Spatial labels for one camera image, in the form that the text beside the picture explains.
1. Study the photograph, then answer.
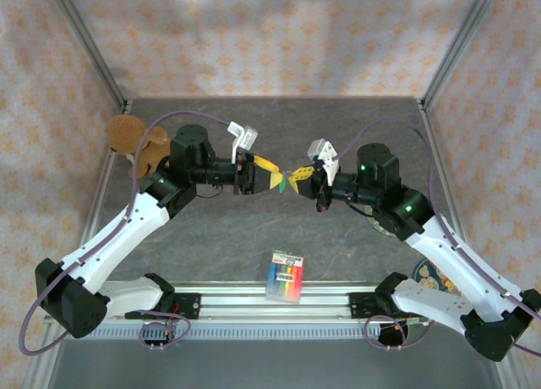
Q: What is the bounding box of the rainbow marker pack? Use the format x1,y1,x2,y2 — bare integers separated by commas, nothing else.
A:
265,249,306,304

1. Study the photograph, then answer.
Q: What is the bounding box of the aluminium table side rail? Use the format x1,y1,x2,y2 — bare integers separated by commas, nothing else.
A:
67,101,132,288
416,99,500,288

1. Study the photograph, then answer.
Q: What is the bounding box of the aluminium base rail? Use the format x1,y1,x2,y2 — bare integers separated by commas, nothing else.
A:
44,281,506,322

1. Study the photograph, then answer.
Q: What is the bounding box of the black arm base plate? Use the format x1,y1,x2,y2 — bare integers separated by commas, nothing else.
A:
348,291,428,321
168,293,202,321

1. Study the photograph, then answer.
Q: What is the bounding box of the brown teddy bear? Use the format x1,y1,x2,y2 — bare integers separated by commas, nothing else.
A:
105,114,172,178

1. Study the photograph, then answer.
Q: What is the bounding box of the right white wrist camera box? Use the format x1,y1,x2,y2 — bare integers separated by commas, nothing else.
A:
306,138,341,185

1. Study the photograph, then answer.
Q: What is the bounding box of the grey slotted cable duct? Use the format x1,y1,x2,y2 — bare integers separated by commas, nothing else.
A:
63,324,495,342

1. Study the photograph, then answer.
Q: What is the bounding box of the aluminium frame post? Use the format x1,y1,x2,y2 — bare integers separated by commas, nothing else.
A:
44,0,130,113
420,0,504,109

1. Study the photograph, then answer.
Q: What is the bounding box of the blue cartoon plate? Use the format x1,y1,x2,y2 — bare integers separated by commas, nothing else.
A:
412,257,460,297

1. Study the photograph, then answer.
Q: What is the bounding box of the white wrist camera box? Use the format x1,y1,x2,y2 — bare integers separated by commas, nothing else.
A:
227,120,260,164
306,138,341,185

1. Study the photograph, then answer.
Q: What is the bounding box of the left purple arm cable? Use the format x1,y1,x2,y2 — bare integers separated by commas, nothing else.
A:
19,110,233,356

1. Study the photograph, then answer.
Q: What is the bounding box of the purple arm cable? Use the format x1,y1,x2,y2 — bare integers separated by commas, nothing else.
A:
19,110,233,356
337,120,541,359

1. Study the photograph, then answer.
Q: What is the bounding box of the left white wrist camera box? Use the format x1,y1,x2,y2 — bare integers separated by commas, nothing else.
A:
227,120,260,164

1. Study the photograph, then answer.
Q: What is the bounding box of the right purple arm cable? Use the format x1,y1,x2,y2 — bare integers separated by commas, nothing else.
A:
337,120,541,359

